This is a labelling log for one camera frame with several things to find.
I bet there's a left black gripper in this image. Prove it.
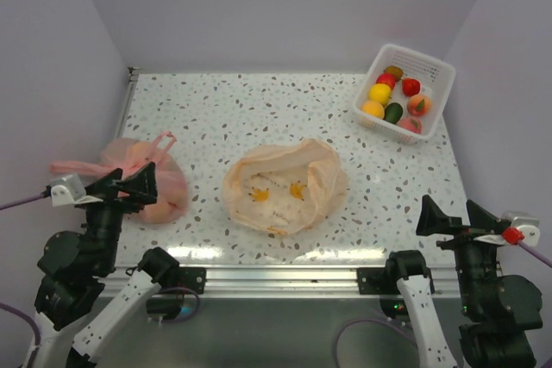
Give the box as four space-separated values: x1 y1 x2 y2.
74 159 158 271

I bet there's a yellow fruit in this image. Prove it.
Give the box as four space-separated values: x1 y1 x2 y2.
367 84 392 106

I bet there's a red orange strawberry fruit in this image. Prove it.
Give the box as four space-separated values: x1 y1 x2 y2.
401 78 421 97

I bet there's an aluminium rail front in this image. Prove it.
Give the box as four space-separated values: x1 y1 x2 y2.
98 262 505 300

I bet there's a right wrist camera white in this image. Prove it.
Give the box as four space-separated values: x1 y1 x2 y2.
474 211 541 248

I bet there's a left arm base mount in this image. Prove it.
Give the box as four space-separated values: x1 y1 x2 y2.
146 267 207 325

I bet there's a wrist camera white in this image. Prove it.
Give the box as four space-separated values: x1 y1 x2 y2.
49 173 102 208
474 211 541 248

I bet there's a green avocado fruit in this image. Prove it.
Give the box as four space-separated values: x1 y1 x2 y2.
383 103 404 124

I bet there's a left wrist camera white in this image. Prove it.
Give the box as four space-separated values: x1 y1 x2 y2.
49 173 102 208

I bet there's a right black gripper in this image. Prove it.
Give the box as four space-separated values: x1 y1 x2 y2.
418 192 508 314

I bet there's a pink peach fruit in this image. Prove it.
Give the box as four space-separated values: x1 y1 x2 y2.
397 116 423 134

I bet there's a brown kiwi fruit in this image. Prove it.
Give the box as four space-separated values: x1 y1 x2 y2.
384 65 404 81

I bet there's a small brown fruit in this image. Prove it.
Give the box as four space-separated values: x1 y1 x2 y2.
361 100 385 119

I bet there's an orange plastic bag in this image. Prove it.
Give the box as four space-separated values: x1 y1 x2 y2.
223 138 348 235

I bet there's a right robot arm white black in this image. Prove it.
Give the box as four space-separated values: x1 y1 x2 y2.
383 195 543 367

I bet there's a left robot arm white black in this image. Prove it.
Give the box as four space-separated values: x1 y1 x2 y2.
24 162 179 367

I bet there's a white plastic basket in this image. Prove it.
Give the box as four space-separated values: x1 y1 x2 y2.
353 44 456 144

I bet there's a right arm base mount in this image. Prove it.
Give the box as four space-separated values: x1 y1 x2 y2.
356 267 411 322

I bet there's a pink plastic bag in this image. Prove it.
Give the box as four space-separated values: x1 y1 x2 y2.
49 132 189 224

